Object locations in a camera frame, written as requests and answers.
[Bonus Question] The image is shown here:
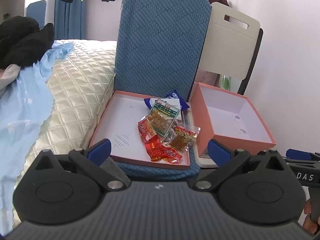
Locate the green white bag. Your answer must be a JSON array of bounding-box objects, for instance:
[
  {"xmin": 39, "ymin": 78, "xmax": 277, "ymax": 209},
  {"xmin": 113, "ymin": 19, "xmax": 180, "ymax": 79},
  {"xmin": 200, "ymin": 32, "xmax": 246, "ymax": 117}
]
[{"xmin": 220, "ymin": 74, "xmax": 232, "ymax": 92}]

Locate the black clothing pile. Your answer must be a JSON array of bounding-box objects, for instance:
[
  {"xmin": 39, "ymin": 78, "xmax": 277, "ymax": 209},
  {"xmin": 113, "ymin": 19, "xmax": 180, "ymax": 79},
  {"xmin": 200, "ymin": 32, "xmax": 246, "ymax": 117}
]
[{"xmin": 0, "ymin": 16, "xmax": 55, "ymax": 70}]

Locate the dark snack packet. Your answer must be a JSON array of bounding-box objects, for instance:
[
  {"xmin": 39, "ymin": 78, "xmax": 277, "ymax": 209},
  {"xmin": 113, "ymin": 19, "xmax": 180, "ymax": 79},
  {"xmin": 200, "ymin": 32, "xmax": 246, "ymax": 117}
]
[{"xmin": 166, "ymin": 120, "xmax": 185, "ymax": 140}]

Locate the person's right hand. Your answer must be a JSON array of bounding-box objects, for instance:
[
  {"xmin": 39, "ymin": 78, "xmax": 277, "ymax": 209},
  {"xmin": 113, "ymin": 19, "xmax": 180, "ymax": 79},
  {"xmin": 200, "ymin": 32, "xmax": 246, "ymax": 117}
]
[{"xmin": 301, "ymin": 197, "xmax": 320, "ymax": 237}]

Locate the red yellow snack packet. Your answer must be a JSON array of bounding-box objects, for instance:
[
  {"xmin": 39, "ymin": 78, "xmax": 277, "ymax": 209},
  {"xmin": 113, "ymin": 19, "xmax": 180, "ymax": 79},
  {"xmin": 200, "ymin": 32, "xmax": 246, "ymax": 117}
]
[{"xmin": 146, "ymin": 137, "xmax": 167, "ymax": 162}]

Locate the blue curtain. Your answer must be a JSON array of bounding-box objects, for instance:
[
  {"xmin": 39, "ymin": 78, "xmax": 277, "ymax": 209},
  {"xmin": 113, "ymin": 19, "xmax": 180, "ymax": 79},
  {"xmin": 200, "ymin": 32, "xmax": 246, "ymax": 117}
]
[{"xmin": 54, "ymin": 0, "xmax": 87, "ymax": 40}]

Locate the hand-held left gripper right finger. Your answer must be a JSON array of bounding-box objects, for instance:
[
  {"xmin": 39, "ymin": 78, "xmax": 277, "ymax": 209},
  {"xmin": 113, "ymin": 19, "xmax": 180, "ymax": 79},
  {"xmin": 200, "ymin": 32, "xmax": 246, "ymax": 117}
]
[{"xmin": 194, "ymin": 139, "xmax": 295, "ymax": 190}]

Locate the pink cloth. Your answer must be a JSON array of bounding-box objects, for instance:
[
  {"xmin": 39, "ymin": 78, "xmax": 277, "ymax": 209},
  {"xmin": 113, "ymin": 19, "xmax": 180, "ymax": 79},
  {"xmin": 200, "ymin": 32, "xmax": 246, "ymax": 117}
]
[{"xmin": 196, "ymin": 69, "xmax": 222, "ymax": 90}]

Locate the white folding chair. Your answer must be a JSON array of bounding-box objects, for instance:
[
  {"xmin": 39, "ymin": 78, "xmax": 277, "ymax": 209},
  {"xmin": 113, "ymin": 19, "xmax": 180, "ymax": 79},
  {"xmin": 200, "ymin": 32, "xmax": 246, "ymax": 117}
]
[{"xmin": 195, "ymin": 2, "xmax": 264, "ymax": 169}]

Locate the deep pink box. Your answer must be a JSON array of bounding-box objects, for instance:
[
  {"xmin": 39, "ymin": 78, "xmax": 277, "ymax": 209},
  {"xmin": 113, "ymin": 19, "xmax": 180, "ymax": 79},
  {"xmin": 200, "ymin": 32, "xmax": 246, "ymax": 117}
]
[{"xmin": 191, "ymin": 82, "xmax": 277, "ymax": 159}]

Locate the clear brown sticks snack packet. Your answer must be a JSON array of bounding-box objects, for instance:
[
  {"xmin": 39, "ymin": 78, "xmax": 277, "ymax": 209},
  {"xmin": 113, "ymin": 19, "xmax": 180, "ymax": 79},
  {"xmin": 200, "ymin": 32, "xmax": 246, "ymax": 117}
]
[{"xmin": 169, "ymin": 126, "xmax": 202, "ymax": 153}]

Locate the light blue blanket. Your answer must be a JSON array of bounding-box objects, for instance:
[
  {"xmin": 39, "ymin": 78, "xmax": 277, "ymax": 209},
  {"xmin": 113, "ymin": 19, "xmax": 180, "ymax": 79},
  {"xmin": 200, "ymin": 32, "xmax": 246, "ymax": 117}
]
[{"xmin": 0, "ymin": 41, "xmax": 74, "ymax": 235}]

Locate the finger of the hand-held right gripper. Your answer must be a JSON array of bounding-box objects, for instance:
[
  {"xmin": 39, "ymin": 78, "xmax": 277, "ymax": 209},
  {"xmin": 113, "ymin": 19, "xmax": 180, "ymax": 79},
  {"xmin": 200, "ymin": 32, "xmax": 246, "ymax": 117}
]
[{"xmin": 285, "ymin": 149, "xmax": 320, "ymax": 166}]

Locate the blue padded board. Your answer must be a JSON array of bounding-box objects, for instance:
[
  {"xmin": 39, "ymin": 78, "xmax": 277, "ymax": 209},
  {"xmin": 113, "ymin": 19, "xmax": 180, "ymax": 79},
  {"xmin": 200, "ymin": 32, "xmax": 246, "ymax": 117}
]
[{"xmin": 26, "ymin": 0, "xmax": 47, "ymax": 27}]

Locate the blue textured chair cushion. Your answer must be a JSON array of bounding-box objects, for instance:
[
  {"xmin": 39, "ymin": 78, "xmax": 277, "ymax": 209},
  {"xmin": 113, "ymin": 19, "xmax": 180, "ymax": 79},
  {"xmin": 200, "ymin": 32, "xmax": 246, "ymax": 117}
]
[{"xmin": 114, "ymin": 0, "xmax": 213, "ymax": 183}]

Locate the red oval label snack packet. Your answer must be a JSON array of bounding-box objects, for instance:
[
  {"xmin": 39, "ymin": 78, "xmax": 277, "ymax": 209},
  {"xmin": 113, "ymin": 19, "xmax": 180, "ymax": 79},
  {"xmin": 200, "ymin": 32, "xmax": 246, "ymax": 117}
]
[{"xmin": 138, "ymin": 116, "xmax": 160, "ymax": 143}]

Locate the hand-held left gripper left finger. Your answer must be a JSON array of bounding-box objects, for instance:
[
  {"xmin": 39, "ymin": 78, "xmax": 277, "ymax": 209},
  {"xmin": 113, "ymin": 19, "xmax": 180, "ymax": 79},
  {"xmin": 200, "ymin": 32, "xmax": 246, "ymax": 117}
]
[{"xmin": 32, "ymin": 139, "xmax": 126, "ymax": 191}]

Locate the green label snack packet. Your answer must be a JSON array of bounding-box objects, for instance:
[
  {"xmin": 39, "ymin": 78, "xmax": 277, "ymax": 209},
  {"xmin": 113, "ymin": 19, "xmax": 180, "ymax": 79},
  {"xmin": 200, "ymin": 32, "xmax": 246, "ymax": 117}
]
[{"xmin": 147, "ymin": 99, "xmax": 181, "ymax": 137}]

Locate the grey cloth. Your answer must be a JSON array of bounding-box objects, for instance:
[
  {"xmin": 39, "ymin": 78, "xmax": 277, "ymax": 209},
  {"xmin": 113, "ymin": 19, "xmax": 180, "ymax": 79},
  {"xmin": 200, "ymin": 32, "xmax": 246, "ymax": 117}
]
[{"xmin": 0, "ymin": 64, "xmax": 22, "ymax": 98}]

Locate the cream quilted bed cover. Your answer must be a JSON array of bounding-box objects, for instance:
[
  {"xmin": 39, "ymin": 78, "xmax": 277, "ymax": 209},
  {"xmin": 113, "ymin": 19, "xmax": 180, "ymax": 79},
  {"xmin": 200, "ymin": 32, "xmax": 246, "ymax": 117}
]
[{"xmin": 21, "ymin": 39, "xmax": 118, "ymax": 160}]

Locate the shallow pink box lid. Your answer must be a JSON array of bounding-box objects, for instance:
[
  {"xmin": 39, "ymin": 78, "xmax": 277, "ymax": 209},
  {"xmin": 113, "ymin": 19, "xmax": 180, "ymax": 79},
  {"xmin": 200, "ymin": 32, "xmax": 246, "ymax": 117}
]
[{"xmin": 89, "ymin": 90, "xmax": 192, "ymax": 170}]

